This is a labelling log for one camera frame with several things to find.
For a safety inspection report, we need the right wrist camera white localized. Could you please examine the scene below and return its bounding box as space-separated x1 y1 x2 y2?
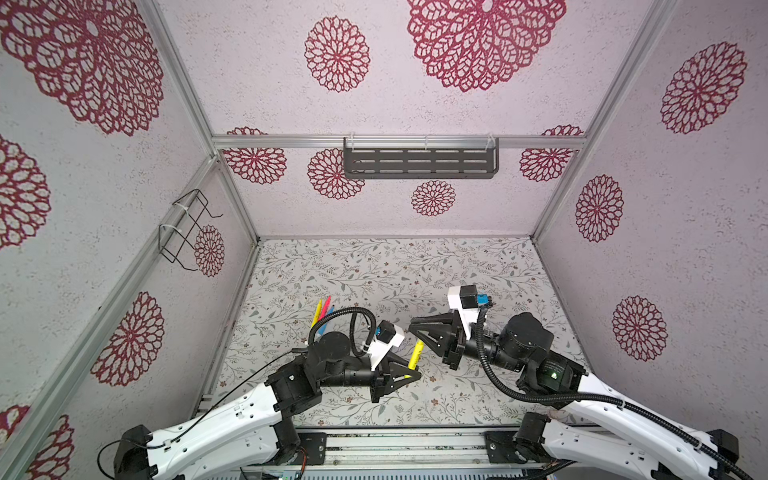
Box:
447 285 492 338

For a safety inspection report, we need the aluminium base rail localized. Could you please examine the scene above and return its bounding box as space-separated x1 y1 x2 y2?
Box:
197 425 541 475

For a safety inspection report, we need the yellow highlighter pen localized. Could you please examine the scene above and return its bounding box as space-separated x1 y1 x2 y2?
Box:
405 340 425 380
311 299 324 326

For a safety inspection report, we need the dark grey wall shelf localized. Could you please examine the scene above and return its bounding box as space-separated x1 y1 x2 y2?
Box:
342 138 499 180

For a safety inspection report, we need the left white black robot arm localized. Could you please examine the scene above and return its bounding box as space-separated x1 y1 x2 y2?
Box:
113 332 421 479

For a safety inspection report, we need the black wire wall basket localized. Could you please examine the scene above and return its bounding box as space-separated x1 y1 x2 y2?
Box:
157 189 225 278

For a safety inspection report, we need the pink highlighter pen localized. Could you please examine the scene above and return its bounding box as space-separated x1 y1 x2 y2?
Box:
318 295 332 321

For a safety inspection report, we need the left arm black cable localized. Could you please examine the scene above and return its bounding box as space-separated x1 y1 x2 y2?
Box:
307 307 378 355

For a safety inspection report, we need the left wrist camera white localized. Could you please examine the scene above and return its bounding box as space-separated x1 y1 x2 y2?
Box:
367 321 405 371

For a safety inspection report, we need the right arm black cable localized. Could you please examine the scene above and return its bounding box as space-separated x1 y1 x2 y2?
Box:
475 305 754 480

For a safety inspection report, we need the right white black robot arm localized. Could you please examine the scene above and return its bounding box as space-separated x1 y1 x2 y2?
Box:
409 308 749 479

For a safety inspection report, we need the blue highlighter pen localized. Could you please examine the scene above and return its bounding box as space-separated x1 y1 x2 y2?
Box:
316 305 334 337

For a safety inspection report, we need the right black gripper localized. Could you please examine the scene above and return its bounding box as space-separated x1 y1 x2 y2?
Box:
410 314 522 377

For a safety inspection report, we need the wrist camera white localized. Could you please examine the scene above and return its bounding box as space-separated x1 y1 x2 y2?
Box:
367 321 405 371
447 285 492 338

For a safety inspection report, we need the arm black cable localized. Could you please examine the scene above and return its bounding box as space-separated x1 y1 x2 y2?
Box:
475 305 754 480
307 307 378 355

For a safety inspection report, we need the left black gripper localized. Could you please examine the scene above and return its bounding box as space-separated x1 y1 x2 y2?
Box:
319 351 420 400

